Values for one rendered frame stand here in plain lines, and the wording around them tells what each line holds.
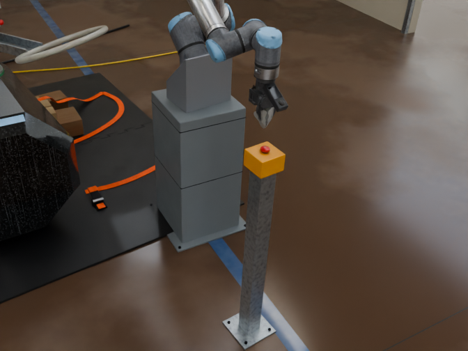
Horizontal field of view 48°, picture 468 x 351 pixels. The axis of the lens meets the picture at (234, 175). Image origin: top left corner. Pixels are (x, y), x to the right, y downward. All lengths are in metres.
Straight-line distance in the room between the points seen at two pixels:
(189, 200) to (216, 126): 0.48
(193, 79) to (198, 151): 0.39
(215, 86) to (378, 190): 1.57
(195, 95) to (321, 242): 1.23
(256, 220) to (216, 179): 0.86
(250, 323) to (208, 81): 1.26
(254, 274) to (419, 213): 1.63
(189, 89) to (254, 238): 0.90
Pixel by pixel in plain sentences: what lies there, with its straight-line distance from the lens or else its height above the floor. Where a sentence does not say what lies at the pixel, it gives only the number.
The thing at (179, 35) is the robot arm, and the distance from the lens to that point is 2.88.
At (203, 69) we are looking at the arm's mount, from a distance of 2.79.
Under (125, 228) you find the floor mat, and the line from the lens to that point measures 3.37.
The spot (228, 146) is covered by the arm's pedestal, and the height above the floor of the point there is 0.63.
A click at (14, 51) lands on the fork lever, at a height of 1.08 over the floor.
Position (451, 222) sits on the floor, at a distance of 3.80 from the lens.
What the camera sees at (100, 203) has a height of 0.03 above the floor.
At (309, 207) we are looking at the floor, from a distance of 3.61.
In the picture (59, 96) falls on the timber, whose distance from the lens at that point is 4.72.
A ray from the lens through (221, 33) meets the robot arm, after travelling 2.00.
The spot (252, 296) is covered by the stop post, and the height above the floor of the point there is 0.29.
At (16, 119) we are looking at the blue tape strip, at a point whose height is 0.79.
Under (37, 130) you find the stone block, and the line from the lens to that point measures 3.07.
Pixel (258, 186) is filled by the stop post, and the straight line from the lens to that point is 2.16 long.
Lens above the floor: 2.21
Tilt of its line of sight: 35 degrees down
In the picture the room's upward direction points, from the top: 3 degrees clockwise
